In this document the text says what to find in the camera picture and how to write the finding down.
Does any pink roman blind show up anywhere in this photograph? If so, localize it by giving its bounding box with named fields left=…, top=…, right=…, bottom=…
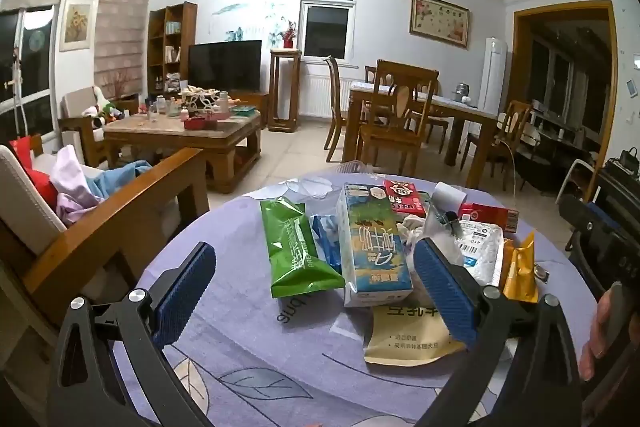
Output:
left=94, top=0, right=151, bottom=100

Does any tan paper pouch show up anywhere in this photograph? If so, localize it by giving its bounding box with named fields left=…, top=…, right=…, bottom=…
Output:
left=363, top=302, right=466, bottom=367

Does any blue and white packet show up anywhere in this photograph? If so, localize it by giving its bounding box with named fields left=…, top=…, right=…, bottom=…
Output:
left=310, top=213, right=345, bottom=275

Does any white paper roll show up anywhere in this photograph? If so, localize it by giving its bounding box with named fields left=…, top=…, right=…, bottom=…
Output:
left=431, top=182, right=468, bottom=218

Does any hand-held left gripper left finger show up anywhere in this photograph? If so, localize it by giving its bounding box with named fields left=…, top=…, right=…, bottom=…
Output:
left=47, top=241, right=218, bottom=427

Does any wooden armchair white cushion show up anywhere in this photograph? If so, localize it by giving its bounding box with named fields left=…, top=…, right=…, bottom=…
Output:
left=0, top=137, right=211, bottom=358

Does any orange foil wrapper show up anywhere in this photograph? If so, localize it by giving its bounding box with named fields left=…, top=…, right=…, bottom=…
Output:
left=501, top=231, right=540, bottom=304

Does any wooden television stand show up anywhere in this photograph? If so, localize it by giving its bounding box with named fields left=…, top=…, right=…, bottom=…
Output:
left=227, top=91, right=271, bottom=128

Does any red printed box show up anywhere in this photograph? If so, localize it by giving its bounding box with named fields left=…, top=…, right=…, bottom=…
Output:
left=382, top=178, right=426, bottom=215

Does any lilac cloth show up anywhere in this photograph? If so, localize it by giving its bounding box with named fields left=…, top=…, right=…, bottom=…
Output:
left=50, top=146, right=106, bottom=225

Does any wooden door frame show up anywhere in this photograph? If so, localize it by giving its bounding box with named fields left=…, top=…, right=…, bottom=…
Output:
left=510, top=1, right=618, bottom=202

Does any plush toy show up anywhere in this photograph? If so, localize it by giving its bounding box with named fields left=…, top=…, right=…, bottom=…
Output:
left=82, top=87, right=126, bottom=128

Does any wooden dining table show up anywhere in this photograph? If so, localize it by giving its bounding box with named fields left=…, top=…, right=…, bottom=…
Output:
left=347, top=81, right=501, bottom=188

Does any white framed window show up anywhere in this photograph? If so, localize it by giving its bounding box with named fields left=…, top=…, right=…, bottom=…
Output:
left=301, top=0, right=358, bottom=60

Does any white tissue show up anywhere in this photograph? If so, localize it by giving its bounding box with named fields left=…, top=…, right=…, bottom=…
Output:
left=397, top=214, right=426, bottom=253

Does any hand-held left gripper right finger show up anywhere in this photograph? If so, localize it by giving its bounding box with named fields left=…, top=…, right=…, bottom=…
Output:
left=412, top=237, right=583, bottom=427

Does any black flat television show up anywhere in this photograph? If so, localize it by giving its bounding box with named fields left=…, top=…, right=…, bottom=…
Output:
left=187, top=40, right=263, bottom=94

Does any person's right hand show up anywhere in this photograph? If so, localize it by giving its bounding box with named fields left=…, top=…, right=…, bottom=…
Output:
left=579, top=284, right=626, bottom=383

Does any white decorative basket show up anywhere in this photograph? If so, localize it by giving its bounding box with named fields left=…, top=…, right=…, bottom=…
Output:
left=179, top=86, right=221, bottom=112

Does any red and white box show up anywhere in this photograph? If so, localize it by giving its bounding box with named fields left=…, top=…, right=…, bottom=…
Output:
left=457, top=202, right=521, bottom=233

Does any green snack packet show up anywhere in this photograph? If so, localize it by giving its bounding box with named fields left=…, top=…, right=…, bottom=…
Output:
left=259, top=196, right=347, bottom=299

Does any red cloth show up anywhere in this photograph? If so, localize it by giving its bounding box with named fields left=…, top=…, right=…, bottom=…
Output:
left=10, top=137, right=58, bottom=208

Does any light blue cloth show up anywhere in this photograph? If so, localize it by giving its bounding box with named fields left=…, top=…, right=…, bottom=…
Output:
left=87, top=161, right=153, bottom=202

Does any wooden coffee table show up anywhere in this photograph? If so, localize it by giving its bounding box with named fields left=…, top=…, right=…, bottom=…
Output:
left=102, top=109, right=263, bottom=195

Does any blue and yellow milk carton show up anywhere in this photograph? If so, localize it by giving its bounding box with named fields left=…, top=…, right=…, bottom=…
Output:
left=335, top=184, right=416, bottom=308

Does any white plastic chair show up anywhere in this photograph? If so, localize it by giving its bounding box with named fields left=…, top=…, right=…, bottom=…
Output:
left=557, top=157, right=598, bottom=202

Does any wooden bookshelf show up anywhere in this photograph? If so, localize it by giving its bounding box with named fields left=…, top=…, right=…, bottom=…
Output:
left=147, top=2, right=198, bottom=100

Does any white barcode plastic packet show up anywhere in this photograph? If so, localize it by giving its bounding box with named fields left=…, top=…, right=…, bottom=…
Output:
left=450, top=219, right=506, bottom=285

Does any small framed flower picture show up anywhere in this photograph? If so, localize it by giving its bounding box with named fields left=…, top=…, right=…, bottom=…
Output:
left=59, top=0, right=97, bottom=52

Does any tall wooden plant stand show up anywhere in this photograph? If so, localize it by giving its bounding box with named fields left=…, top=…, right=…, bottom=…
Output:
left=268, top=48, right=302, bottom=132

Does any white standing air conditioner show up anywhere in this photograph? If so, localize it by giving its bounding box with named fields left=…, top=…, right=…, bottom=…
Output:
left=477, top=37, right=507, bottom=115

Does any large framed floral painting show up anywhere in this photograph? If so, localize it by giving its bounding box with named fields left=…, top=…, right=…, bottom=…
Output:
left=409, top=0, right=471, bottom=48

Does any wooden dining chair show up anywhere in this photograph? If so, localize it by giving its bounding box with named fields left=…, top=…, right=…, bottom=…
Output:
left=324, top=56, right=351, bottom=162
left=460, top=99, right=533, bottom=190
left=357, top=59, right=441, bottom=178

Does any white wall radiator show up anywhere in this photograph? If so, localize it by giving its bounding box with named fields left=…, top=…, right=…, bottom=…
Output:
left=300, top=74, right=373, bottom=118

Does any wooden armchair beige cushion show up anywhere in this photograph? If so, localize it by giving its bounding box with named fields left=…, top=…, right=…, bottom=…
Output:
left=57, top=87, right=141, bottom=168

